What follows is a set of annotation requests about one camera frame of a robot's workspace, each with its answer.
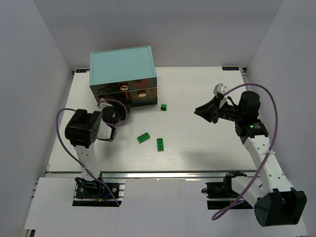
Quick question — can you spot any green long lego brick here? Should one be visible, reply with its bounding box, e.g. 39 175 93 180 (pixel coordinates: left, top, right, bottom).
137 132 151 144

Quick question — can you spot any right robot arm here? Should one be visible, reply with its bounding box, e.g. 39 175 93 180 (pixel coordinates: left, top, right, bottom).
194 91 307 227

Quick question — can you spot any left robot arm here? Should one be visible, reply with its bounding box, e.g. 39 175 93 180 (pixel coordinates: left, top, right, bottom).
65 103 129 189

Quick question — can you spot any teal drawer cabinet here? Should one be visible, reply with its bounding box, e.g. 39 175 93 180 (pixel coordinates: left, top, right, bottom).
89 46 157 102

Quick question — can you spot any small green lego cube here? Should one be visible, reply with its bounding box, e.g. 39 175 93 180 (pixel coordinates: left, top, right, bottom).
160 104 167 111

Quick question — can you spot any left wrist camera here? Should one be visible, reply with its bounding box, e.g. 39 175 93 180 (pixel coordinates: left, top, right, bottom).
97 98 112 110

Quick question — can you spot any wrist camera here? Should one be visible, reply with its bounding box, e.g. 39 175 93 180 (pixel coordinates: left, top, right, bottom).
97 98 112 110
213 83 228 107

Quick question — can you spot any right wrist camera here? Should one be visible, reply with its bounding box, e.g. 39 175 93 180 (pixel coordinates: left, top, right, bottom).
213 83 228 107

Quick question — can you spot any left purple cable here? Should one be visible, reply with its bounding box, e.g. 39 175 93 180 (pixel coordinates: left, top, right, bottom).
56 97 128 207

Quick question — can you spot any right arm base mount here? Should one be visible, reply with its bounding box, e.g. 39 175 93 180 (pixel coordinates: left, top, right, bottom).
201 171 247 210

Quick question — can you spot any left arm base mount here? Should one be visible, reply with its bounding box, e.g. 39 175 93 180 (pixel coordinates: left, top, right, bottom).
72 177 118 207

